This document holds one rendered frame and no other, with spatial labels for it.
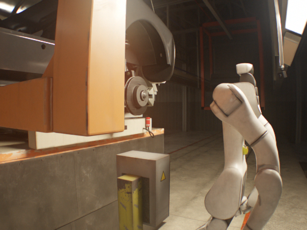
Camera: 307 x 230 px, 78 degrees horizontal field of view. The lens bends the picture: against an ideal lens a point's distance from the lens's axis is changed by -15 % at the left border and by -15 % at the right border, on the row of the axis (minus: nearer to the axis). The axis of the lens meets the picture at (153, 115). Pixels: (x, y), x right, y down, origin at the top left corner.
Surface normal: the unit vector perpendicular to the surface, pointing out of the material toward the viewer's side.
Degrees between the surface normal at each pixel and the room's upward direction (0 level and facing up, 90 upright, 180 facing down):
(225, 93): 70
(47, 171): 90
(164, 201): 90
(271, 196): 102
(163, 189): 90
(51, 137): 90
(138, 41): 144
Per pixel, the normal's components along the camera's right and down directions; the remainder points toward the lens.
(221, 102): -0.64, -0.18
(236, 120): -0.54, 0.26
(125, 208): -0.50, 0.03
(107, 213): 0.86, 0.01
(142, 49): -0.37, 0.69
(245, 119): -0.30, -0.08
